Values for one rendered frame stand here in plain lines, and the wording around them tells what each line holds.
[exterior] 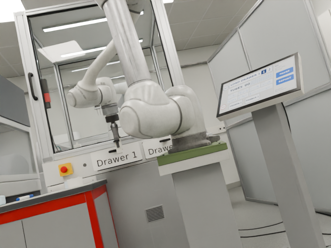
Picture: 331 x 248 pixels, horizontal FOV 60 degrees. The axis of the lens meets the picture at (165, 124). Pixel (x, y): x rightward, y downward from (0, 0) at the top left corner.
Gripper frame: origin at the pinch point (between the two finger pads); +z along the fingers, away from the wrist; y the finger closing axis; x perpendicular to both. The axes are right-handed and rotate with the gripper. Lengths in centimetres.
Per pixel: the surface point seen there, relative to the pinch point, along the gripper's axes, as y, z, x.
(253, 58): 130, -44, -153
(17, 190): 63, 20, 83
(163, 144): 21.6, 6.1, -27.0
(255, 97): -5, -12, -83
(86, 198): -38.2, 12.0, 16.7
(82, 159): 24.0, 3.7, 25.3
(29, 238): -40, 22, 43
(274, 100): -15, -9, -88
